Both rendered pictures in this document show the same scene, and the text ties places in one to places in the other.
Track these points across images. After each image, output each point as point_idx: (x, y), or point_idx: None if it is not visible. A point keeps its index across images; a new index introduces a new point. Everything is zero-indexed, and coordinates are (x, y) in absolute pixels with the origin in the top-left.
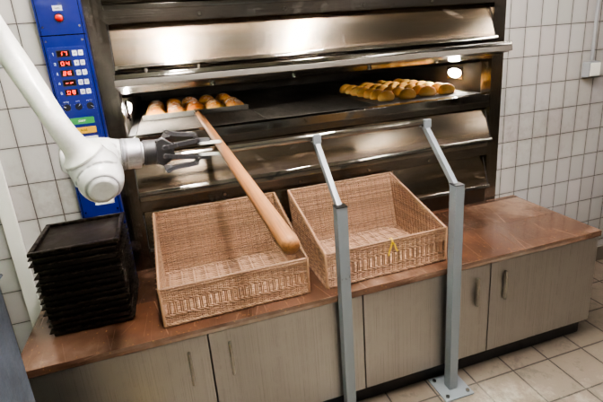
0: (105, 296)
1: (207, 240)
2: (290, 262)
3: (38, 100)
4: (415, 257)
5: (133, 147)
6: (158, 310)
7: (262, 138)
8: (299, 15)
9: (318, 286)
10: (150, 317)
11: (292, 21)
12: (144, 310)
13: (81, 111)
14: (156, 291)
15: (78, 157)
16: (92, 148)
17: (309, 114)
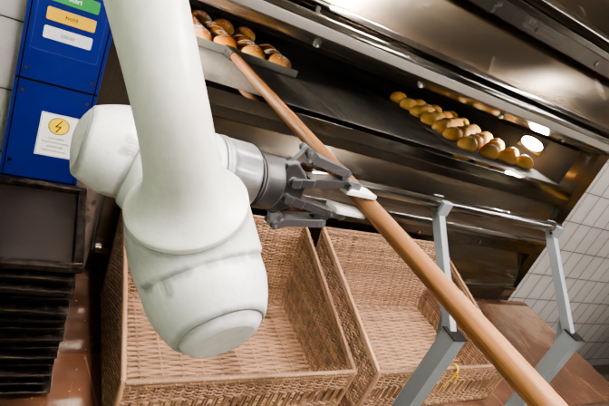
0: (9, 353)
1: None
2: (333, 374)
3: (151, 9)
4: (463, 391)
5: (250, 172)
6: (91, 383)
7: (324, 144)
8: (460, 1)
9: (341, 402)
10: (75, 397)
11: (449, 4)
12: (66, 376)
13: None
14: (89, 330)
15: (193, 226)
16: (234, 206)
17: (393, 136)
